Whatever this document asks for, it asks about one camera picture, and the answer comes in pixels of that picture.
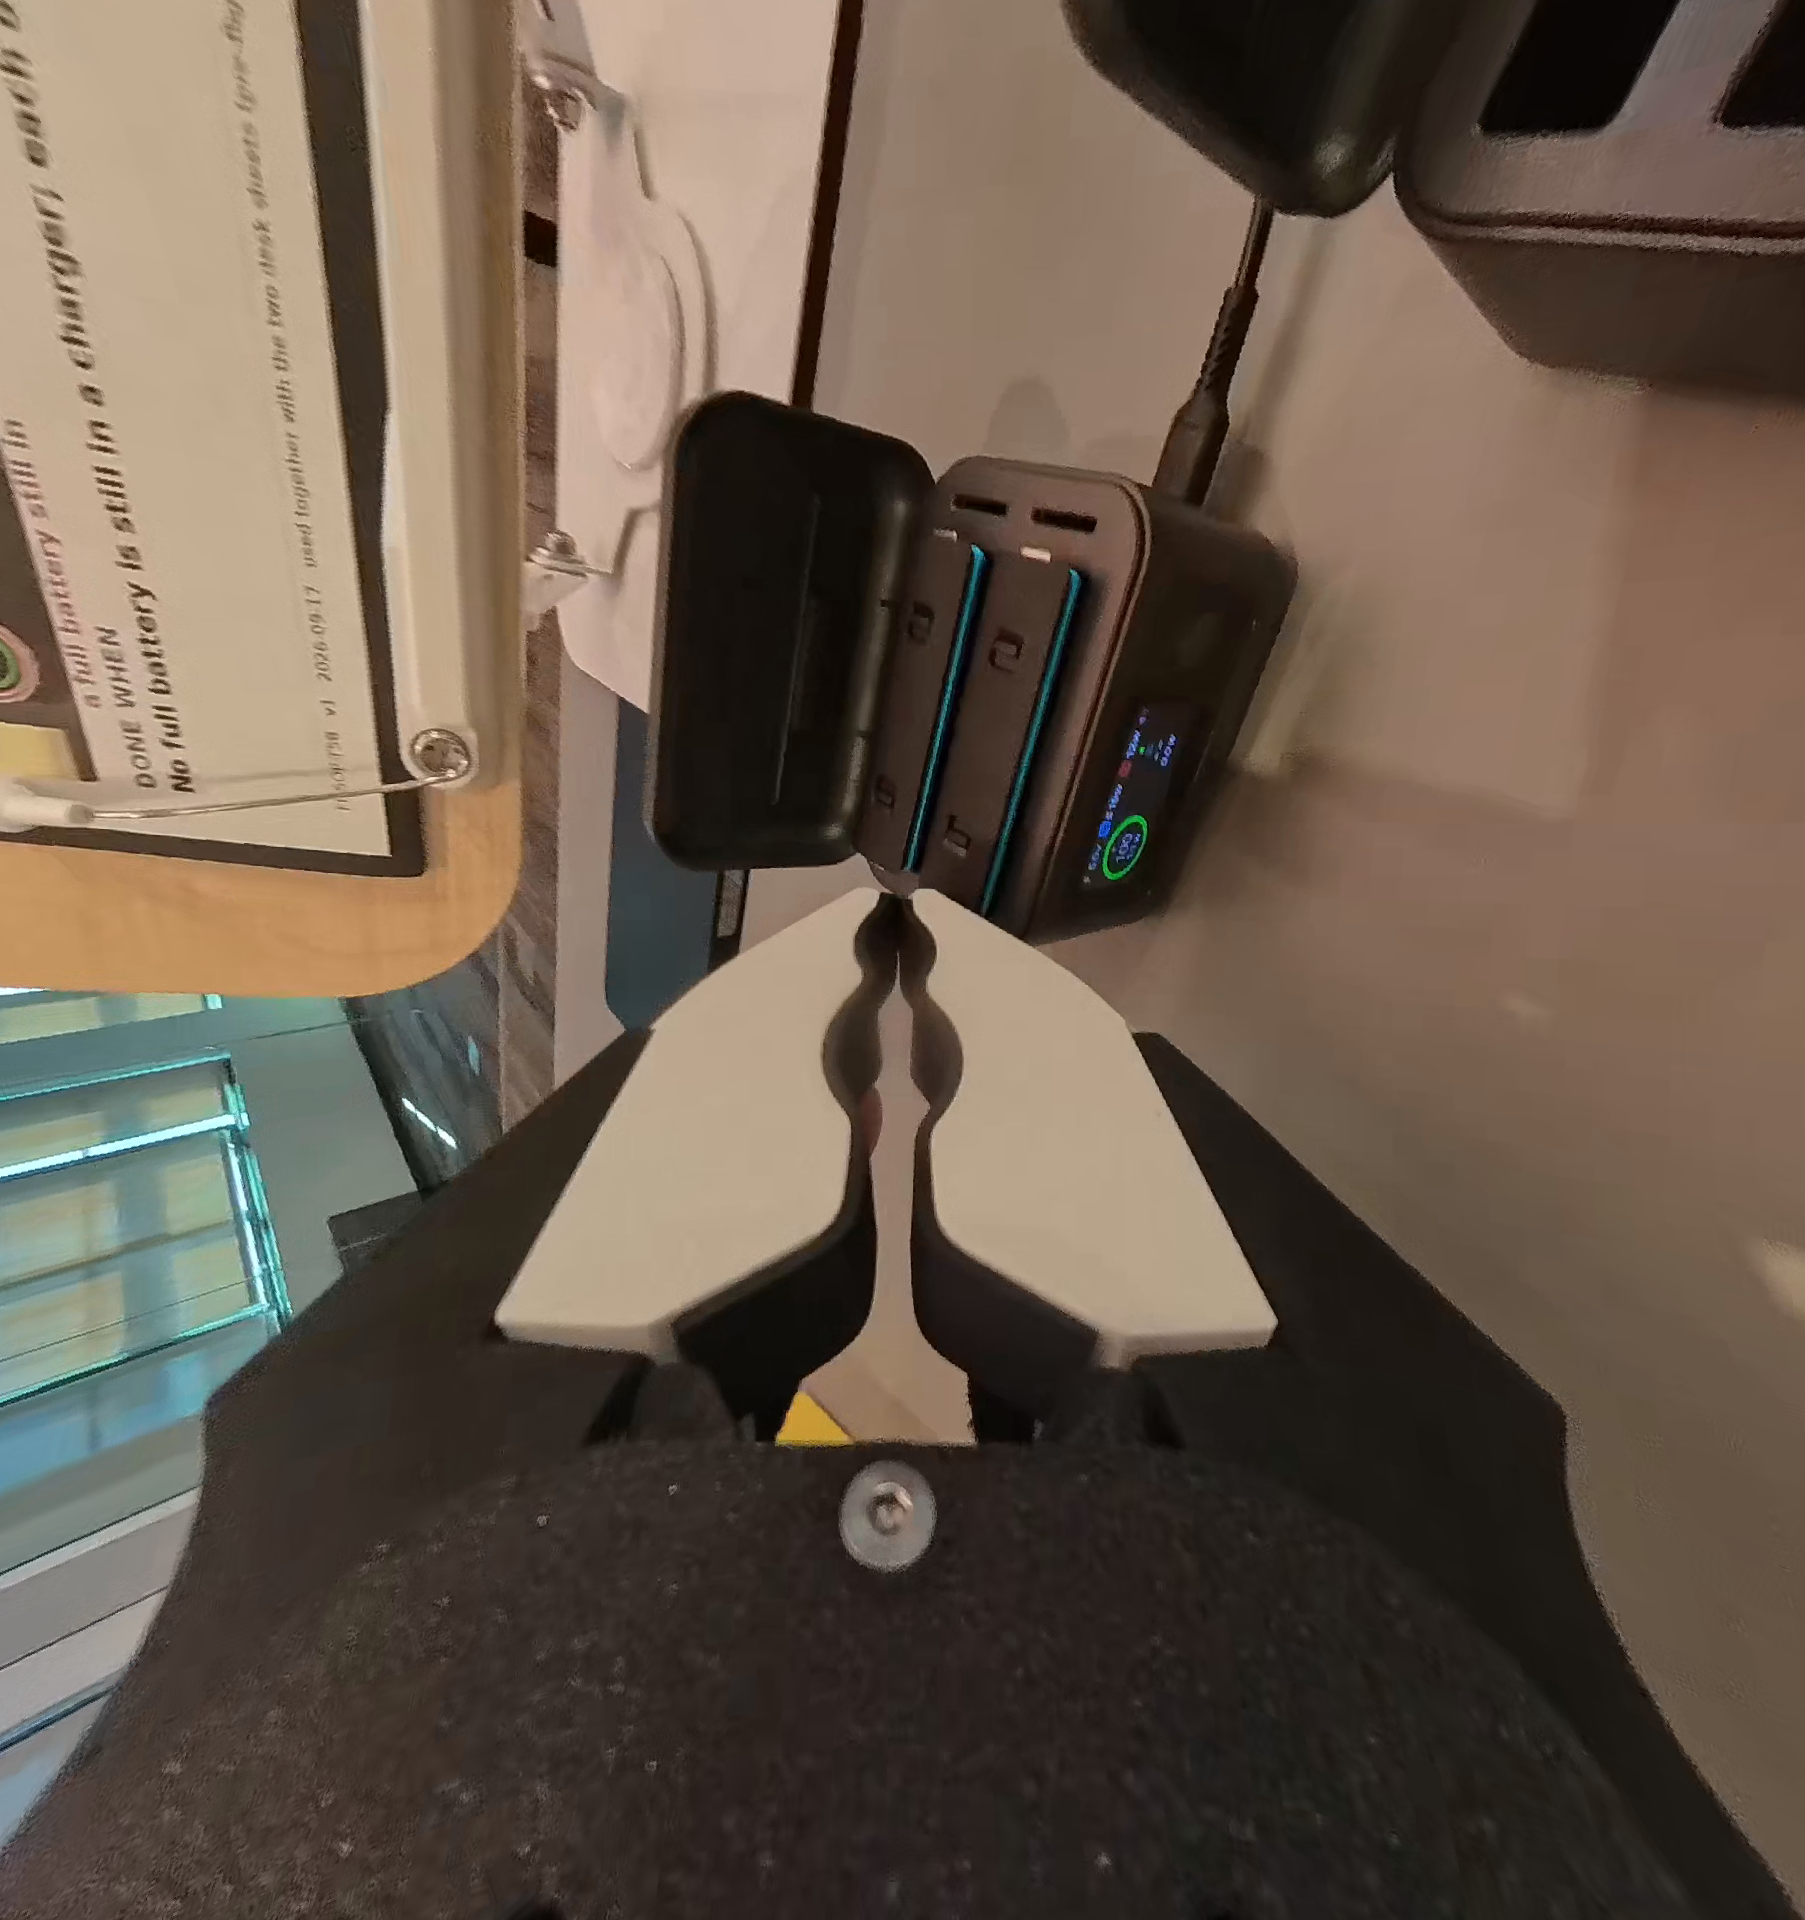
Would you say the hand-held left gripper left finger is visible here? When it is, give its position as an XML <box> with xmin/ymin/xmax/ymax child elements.
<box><xmin>493</xmin><ymin>889</ymin><xmax>891</xmax><ymax>1420</ymax></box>

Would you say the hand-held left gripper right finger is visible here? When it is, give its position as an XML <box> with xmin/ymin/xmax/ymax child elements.
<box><xmin>897</xmin><ymin>890</ymin><xmax>1282</xmax><ymax>1434</ymax></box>

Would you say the black battery charger case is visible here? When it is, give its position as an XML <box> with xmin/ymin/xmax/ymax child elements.
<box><xmin>639</xmin><ymin>389</ymin><xmax>1299</xmax><ymax>944</ymax></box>
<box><xmin>1067</xmin><ymin>0</ymin><xmax>1805</xmax><ymax>398</ymax></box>

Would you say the printed instruction sheet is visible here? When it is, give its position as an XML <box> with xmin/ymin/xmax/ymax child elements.
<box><xmin>0</xmin><ymin>0</ymin><xmax>439</xmax><ymax>881</ymax></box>

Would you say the black charger cable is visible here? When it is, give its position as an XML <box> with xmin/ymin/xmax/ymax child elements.
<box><xmin>1158</xmin><ymin>197</ymin><xmax>1281</xmax><ymax>506</ymax></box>

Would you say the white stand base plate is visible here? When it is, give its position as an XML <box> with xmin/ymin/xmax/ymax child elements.
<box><xmin>547</xmin><ymin>0</ymin><xmax>858</xmax><ymax>705</ymax></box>

